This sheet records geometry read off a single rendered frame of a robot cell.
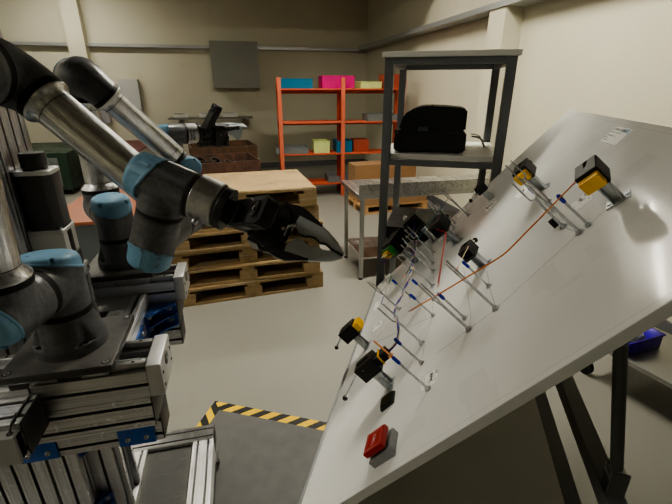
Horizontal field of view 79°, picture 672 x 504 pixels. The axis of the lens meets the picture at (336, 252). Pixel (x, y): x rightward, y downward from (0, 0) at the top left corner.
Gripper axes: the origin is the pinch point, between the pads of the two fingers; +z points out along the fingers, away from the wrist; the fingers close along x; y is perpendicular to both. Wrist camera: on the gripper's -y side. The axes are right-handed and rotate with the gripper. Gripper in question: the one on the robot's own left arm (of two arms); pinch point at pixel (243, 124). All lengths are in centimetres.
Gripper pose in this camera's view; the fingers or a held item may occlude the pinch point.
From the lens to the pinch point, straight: 180.0
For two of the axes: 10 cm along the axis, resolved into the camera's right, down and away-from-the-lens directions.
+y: -0.9, 8.8, 4.6
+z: 7.8, -2.3, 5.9
